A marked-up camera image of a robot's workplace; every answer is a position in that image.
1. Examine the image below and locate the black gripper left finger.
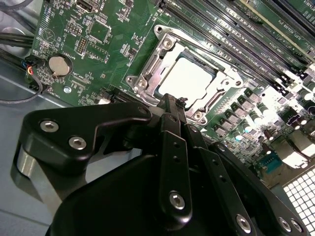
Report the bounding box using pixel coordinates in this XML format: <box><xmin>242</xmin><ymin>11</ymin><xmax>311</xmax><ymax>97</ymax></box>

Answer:
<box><xmin>10</xmin><ymin>92</ymin><xmax>194</xmax><ymax>224</ymax></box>

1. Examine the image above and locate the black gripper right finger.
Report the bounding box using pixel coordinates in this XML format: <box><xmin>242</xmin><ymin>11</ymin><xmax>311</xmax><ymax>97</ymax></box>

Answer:
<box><xmin>176</xmin><ymin>97</ymin><xmax>310</xmax><ymax>236</ymax></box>

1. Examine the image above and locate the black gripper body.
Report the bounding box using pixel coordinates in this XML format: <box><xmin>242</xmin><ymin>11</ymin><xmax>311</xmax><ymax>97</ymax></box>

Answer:
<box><xmin>46</xmin><ymin>153</ymin><xmax>235</xmax><ymax>236</ymax></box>

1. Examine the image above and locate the metal socket cover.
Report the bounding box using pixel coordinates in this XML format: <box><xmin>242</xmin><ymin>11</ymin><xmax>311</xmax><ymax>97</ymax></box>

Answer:
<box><xmin>134</xmin><ymin>33</ymin><xmax>244</xmax><ymax>123</ymax></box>

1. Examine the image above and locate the silver CPU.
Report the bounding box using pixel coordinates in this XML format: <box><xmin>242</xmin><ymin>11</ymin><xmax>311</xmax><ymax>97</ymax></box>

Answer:
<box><xmin>157</xmin><ymin>57</ymin><xmax>217</xmax><ymax>100</ymax></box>

